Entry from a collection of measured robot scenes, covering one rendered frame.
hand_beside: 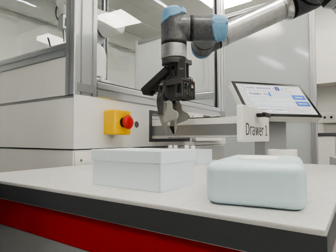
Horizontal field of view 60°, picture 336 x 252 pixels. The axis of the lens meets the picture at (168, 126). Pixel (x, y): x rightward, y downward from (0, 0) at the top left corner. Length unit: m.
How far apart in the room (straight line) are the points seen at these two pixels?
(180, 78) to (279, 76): 1.99
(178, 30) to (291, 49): 1.98
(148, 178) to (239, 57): 2.60
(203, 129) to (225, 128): 0.07
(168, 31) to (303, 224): 0.70
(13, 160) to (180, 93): 0.57
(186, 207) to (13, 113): 0.82
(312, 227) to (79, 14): 0.76
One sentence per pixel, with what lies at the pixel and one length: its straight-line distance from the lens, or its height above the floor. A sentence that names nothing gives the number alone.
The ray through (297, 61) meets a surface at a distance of 2.72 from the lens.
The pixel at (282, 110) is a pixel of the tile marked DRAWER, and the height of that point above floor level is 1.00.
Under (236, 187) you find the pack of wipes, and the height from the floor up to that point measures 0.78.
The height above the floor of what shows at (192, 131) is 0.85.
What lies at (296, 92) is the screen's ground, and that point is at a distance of 2.12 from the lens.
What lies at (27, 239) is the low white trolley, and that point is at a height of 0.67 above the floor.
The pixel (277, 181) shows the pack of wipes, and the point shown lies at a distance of 0.29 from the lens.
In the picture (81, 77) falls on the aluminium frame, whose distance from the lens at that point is 0.83.
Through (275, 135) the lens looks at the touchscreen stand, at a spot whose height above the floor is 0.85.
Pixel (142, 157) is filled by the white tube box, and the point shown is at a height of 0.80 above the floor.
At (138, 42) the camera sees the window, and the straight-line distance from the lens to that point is 1.06.
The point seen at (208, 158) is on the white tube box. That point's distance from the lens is 0.82.
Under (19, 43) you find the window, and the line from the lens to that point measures 1.10.
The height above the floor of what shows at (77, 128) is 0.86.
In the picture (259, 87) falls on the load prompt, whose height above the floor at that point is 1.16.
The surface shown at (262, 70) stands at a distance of 2.80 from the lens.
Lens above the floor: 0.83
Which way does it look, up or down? 3 degrees up
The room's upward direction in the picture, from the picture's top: straight up
